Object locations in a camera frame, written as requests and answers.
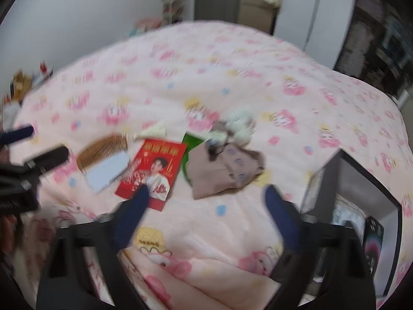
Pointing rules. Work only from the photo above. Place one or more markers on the cream hair clip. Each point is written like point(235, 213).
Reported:
point(155, 130)

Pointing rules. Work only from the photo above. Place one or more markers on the white bottle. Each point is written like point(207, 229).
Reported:
point(9, 111)

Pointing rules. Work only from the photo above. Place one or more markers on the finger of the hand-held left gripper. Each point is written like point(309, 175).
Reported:
point(50, 158)
point(19, 134)

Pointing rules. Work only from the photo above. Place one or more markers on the black storage box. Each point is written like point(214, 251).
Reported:
point(355, 180)

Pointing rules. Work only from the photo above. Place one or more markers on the taupe fabric pouch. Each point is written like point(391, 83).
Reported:
point(213, 174)

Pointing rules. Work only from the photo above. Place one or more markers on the dark bookshelf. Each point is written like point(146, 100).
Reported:
point(380, 38)

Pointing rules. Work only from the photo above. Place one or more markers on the green packet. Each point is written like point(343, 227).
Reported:
point(190, 143)

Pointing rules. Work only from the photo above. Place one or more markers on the cluttered colourful shelf items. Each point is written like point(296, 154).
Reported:
point(174, 0)

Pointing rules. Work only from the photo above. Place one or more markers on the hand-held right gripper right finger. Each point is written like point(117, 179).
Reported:
point(283, 218)

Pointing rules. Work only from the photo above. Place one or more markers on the red card with portrait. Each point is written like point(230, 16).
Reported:
point(161, 161)

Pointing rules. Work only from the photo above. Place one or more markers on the light blue flat card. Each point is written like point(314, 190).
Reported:
point(108, 172)

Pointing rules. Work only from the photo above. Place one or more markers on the pink cartoon printed blanket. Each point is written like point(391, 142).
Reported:
point(258, 71)

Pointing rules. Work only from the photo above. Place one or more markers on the white door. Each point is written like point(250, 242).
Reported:
point(303, 9)

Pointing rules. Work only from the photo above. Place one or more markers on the brown cardboard box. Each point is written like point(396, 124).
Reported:
point(20, 84)

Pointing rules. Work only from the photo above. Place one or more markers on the person's left hand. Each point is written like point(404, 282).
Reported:
point(7, 235)

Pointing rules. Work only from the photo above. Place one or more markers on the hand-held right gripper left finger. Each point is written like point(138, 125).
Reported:
point(132, 214)

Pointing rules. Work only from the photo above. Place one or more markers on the small black silver clip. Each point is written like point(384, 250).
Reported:
point(212, 148)

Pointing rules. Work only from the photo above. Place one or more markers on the brown wooden comb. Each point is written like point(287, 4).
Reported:
point(100, 151)

